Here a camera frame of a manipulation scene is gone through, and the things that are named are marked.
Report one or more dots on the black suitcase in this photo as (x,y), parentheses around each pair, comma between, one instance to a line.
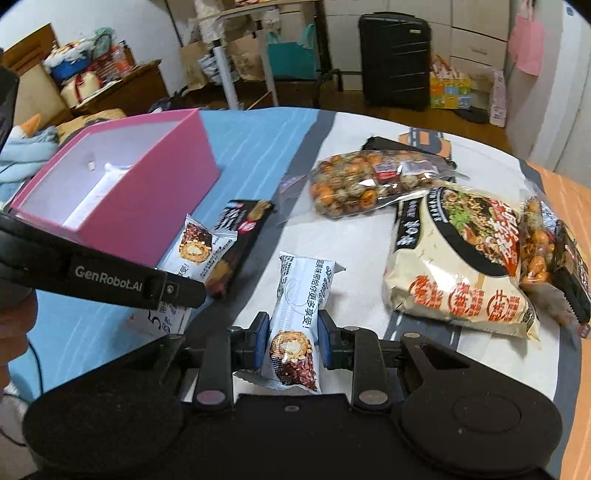
(395,60)

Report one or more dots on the black flat case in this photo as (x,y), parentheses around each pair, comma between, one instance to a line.
(392,144)

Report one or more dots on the brown paper bag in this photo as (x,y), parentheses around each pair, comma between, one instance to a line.
(194,64)
(244,55)

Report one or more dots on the wooden headboard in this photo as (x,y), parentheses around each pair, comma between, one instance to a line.
(27,46)

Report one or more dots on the white printed paper packet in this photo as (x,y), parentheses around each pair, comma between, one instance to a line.
(159,321)

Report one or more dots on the dark slippers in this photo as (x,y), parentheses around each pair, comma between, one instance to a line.
(471,115)

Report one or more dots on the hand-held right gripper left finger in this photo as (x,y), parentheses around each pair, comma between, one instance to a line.
(262,339)

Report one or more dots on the teal shopping bag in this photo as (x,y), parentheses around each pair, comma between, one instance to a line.
(291,57)

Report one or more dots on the wooden cabinet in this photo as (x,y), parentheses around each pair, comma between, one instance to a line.
(134,92)

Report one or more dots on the cream bag with red trim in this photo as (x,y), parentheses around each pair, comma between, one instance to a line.
(81,90)

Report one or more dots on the road print blanket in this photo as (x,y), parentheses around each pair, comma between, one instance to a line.
(258,138)

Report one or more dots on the person's left hand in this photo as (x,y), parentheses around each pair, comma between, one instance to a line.
(16,332)

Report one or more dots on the blue and white bag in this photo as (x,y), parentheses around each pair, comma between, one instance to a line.
(69,60)

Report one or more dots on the black biscuit snack packet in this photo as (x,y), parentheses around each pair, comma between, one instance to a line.
(240,235)

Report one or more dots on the black serrated snack packet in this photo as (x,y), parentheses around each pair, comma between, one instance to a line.
(572,272)

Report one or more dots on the clear bag of coated peanuts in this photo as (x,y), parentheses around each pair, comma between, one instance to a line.
(364,189)
(535,249)

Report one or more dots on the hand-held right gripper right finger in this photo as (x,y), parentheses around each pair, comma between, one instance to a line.
(324,344)

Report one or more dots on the white leg folding table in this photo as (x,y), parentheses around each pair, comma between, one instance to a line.
(226,60)

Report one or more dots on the white chocolate roll snack packet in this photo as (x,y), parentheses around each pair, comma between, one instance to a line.
(198,251)
(295,304)

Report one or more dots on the pink and white paper bag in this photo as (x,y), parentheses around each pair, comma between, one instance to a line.
(497,99)

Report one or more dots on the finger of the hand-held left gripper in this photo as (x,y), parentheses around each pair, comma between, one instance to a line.
(180,293)

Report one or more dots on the pink cardboard box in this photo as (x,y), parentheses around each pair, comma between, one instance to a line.
(152,198)

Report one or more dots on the cream instant noodle bag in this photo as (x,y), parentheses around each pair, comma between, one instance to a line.
(457,272)

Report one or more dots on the light blue towel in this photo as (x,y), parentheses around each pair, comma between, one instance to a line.
(27,152)

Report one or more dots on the colourful cardboard box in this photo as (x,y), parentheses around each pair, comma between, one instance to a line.
(450,90)

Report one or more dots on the pink hanging bag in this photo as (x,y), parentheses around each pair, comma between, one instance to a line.
(526,41)

